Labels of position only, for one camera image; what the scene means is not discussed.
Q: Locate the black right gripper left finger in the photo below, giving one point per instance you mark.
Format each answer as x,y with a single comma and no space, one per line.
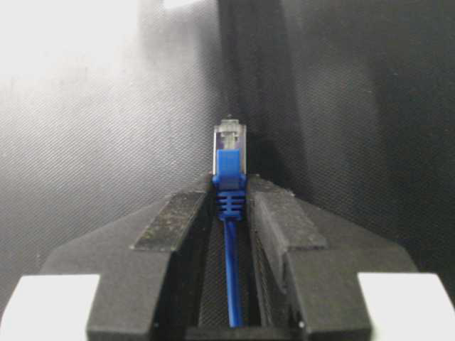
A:
150,266

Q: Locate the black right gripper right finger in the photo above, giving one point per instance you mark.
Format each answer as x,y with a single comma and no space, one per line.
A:
307,262

